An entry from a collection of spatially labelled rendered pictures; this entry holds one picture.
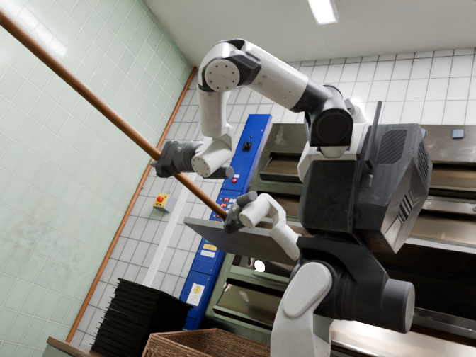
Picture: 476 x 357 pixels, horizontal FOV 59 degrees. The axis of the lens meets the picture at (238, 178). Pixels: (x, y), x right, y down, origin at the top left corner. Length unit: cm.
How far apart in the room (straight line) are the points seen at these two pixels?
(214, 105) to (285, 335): 56
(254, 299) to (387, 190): 127
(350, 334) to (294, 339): 96
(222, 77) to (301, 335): 60
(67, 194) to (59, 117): 44
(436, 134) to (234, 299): 130
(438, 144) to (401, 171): 122
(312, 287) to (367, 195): 25
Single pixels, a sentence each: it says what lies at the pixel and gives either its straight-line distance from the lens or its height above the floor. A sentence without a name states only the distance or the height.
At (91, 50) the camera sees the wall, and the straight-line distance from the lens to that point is 269.
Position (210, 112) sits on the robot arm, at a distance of 103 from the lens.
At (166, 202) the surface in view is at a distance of 261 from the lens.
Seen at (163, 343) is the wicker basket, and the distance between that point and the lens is 178.
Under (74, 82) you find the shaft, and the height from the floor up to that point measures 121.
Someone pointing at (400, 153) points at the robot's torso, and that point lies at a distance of 109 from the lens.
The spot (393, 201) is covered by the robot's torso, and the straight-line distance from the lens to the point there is 104.
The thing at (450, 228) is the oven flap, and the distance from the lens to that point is 206.
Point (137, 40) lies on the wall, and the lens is 295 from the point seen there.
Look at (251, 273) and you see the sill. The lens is 220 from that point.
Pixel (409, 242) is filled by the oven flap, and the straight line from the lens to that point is 188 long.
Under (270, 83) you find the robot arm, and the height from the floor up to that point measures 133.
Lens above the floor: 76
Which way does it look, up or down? 22 degrees up
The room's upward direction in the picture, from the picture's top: 20 degrees clockwise
